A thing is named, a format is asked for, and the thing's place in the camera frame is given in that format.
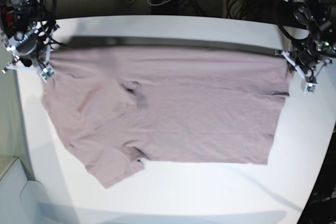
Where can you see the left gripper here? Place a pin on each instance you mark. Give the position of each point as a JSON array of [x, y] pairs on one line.
[[308, 58]]

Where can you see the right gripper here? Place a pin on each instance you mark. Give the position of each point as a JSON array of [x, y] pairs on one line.
[[31, 50]]

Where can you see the mauve pink t-shirt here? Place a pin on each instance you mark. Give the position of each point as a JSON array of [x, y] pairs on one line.
[[112, 107]]

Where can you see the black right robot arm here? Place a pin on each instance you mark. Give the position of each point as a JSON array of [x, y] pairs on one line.
[[27, 28]]

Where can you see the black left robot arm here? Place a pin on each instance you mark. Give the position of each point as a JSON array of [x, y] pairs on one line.
[[315, 16]]

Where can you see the red black clamp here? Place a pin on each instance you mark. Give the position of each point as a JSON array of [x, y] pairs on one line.
[[7, 17]]

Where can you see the white bin corner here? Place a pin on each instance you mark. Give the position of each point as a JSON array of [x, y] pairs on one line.
[[21, 199]]

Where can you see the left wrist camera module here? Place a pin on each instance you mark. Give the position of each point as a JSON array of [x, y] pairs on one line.
[[308, 87]]

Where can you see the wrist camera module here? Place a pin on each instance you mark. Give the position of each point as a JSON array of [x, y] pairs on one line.
[[46, 73], [308, 87]]

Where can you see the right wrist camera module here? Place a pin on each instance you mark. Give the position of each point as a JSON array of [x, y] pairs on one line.
[[46, 73]]

